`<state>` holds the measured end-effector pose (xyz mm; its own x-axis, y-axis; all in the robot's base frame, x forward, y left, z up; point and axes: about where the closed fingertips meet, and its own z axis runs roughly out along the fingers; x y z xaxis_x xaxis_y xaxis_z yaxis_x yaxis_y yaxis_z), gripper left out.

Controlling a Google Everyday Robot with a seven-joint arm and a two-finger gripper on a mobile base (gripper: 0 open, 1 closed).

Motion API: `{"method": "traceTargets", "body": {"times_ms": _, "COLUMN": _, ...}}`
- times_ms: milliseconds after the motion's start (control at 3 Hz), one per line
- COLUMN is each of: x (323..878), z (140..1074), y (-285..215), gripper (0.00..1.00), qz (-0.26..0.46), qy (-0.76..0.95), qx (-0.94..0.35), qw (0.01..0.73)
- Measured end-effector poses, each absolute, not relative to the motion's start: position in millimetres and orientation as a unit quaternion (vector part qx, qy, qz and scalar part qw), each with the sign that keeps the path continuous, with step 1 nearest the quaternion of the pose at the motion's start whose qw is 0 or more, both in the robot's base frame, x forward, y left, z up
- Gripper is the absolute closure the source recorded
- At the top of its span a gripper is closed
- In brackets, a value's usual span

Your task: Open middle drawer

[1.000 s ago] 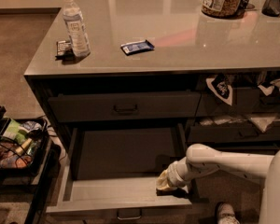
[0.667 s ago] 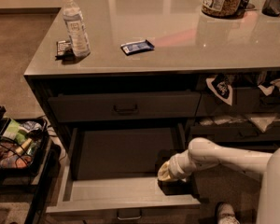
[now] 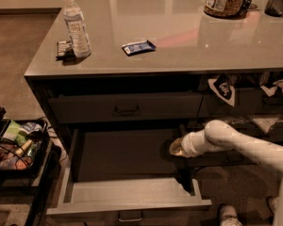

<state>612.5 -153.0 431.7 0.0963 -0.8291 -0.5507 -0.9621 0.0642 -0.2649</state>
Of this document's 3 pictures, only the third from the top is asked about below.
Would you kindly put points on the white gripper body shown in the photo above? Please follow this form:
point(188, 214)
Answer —
point(188, 146)

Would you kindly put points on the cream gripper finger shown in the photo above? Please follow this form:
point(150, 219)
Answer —
point(177, 148)

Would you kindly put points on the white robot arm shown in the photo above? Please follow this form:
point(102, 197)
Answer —
point(218, 136)

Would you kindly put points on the grey drawer cabinet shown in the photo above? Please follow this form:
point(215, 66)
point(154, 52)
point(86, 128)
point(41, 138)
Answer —
point(192, 47)

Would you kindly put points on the left white sneaker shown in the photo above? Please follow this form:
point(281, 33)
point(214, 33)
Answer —
point(228, 216)

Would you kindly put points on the white sneaker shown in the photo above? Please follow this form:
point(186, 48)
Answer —
point(272, 203)
point(228, 216)

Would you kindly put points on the right white sneaker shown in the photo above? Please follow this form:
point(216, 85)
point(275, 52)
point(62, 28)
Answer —
point(272, 203)

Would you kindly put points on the blue snack packet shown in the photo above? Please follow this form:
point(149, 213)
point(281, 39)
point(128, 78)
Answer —
point(135, 48)

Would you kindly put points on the clear plastic water bottle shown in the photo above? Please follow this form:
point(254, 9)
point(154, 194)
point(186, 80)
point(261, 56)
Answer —
point(74, 19)

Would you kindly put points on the green snack bag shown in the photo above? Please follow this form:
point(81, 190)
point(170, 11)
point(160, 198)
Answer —
point(21, 133)

